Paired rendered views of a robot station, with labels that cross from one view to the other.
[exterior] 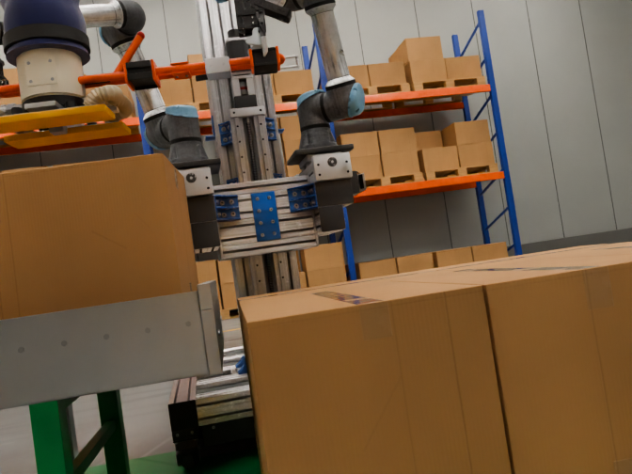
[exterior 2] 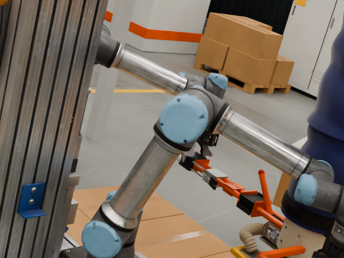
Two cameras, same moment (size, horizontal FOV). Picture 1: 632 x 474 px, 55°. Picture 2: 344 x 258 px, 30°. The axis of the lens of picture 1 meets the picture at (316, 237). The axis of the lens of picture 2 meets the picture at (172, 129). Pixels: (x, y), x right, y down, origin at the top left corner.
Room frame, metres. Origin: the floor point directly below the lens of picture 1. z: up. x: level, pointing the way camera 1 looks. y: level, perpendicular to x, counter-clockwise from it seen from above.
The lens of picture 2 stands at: (3.26, 1.88, 2.06)
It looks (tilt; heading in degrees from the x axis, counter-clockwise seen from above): 18 degrees down; 233
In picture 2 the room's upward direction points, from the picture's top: 15 degrees clockwise
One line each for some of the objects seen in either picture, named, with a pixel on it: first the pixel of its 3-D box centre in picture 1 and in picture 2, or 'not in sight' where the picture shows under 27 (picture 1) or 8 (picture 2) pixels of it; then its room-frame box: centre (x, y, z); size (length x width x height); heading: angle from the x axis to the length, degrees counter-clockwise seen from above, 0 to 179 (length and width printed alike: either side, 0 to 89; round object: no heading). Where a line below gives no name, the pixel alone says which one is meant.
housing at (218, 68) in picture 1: (218, 68); (215, 177); (1.73, 0.21, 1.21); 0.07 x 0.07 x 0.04; 4
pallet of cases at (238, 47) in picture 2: not in sight; (248, 53); (-3.41, -5.52, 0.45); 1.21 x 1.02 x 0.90; 101
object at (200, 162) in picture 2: (264, 60); (194, 160); (1.74, 0.07, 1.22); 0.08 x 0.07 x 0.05; 94
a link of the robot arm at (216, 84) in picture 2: not in sight; (214, 89); (1.75, 0.08, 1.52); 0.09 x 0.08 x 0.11; 154
